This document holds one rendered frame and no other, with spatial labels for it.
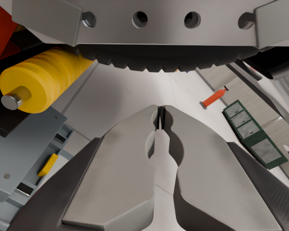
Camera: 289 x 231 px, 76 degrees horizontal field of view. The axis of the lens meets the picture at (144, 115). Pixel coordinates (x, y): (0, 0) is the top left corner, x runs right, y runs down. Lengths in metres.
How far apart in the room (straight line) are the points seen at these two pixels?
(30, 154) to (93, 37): 0.42
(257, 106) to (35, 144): 12.06
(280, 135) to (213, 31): 14.37
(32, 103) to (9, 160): 0.30
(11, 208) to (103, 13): 0.51
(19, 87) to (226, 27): 0.21
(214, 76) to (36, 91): 10.29
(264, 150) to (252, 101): 5.78
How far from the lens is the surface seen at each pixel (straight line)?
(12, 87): 0.26
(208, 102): 4.52
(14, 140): 0.57
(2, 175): 0.52
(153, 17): 0.18
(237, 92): 11.33
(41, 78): 0.23
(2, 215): 0.58
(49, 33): 0.20
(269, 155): 6.78
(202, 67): 0.28
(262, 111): 12.65
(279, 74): 0.41
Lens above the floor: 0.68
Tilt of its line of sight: 24 degrees down
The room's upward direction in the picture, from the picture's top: 51 degrees clockwise
